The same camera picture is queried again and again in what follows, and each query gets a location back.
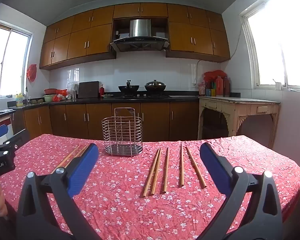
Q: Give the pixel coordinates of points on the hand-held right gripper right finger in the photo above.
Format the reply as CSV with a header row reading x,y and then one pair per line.
x,y
215,167

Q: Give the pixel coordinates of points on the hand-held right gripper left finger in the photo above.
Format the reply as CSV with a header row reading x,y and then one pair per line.
x,y
82,170

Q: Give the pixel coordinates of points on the wooden chopstick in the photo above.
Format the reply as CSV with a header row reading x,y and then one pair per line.
x,y
67,157
182,165
81,151
165,172
195,166
151,172
157,172
73,155

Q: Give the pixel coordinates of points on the yellow detergent bottle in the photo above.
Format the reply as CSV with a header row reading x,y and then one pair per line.
x,y
19,100

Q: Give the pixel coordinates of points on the kitchen faucet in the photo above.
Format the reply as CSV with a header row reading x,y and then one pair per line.
x,y
27,96

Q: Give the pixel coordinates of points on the wooden base cabinets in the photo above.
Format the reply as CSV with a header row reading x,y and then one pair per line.
x,y
102,122

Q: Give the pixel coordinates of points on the green basin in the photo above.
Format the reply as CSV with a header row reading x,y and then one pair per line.
x,y
48,98

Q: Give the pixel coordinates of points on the red basin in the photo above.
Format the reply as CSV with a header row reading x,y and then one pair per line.
x,y
51,91

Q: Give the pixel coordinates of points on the red floral tablecloth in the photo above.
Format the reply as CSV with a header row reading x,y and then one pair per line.
x,y
130,212

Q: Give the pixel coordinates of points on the cream side table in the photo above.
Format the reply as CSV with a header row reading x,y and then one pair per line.
x,y
240,107

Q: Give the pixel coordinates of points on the black kitchen countertop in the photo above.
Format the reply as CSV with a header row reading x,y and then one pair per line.
x,y
90,100

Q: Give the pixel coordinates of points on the colourful seasoning boxes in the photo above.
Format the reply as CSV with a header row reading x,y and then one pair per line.
x,y
211,92

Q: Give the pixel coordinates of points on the white plastic bag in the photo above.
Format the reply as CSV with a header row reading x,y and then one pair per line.
x,y
72,86

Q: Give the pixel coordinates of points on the small seasoning bottle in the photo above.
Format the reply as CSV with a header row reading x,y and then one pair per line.
x,y
202,90

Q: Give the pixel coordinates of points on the red sauce bottle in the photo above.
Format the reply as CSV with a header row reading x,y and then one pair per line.
x,y
219,87

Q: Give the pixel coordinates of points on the dark cutting board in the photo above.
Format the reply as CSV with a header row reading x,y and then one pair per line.
x,y
88,90

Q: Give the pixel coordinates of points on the dark sauce bottle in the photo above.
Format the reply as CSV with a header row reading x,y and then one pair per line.
x,y
226,87

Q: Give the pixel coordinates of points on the small red bottle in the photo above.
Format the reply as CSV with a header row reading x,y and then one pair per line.
x,y
102,91

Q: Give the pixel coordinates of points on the black wok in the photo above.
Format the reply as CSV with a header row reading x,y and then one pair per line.
x,y
128,88

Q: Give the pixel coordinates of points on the gas stove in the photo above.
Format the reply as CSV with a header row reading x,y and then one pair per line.
x,y
142,96

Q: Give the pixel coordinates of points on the pot with lid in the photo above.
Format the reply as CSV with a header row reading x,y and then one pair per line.
x,y
155,87

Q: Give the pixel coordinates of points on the white cup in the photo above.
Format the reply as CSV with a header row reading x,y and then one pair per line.
x,y
278,86

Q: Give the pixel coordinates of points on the large bright window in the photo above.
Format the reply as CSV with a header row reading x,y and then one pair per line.
x,y
277,42

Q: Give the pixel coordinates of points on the steel range hood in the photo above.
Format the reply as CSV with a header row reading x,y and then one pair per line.
x,y
140,40

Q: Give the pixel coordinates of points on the red bag on wall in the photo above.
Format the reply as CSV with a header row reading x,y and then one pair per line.
x,y
32,73

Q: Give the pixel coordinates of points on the wooden wall cabinets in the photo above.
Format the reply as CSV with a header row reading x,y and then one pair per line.
x,y
95,37

